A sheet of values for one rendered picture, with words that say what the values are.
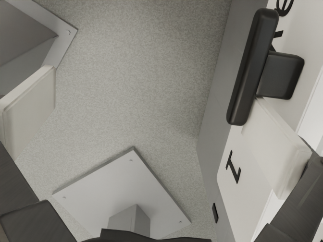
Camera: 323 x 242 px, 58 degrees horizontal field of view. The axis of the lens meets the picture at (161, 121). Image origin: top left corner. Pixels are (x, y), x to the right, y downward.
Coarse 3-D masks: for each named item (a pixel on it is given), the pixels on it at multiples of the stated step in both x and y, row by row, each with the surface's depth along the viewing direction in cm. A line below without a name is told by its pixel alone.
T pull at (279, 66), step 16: (256, 16) 17; (272, 16) 16; (256, 32) 17; (272, 32) 17; (256, 48) 17; (240, 64) 18; (256, 64) 17; (272, 64) 17; (288, 64) 17; (240, 80) 18; (256, 80) 18; (272, 80) 18; (288, 80) 18; (240, 96) 18; (272, 96) 18; (288, 96) 18; (240, 112) 19
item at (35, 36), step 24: (0, 0) 95; (24, 0) 98; (0, 24) 81; (24, 24) 91; (48, 24) 101; (0, 48) 71; (24, 48) 78; (48, 48) 101; (0, 72) 67; (24, 72) 88
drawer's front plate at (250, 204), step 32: (288, 0) 21; (320, 0) 17; (288, 32) 20; (320, 32) 16; (320, 64) 16; (320, 96) 17; (320, 128) 18; (224, 160) 30; (256, 160) 23; (224, 192) 29; (256, 192) 22; (256, 224) 21
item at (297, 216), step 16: (320, 160) 13; (304, 176) 12; (320, 176) 12; (304, 192) 11; (320, 192) 11; (288, 208) 10; (304, 208) 10; (320, 208) 10; (272, 224) 9; (288, 224) 9; (304, 224) 9; (256, 240) 8; (272, 240) 8; (288, 240) 8; (304, 240) 9
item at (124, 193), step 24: (96, 168) 129; (120, 168) 126; (144, 168) 127; (72, 192) 132; (96, 192) 132; (120, 192) 132; (144, 192) 132; (168, 192) 135; (96, 216) 137; (120, 216) 133; (144, 216) 134; (168, 216) 139
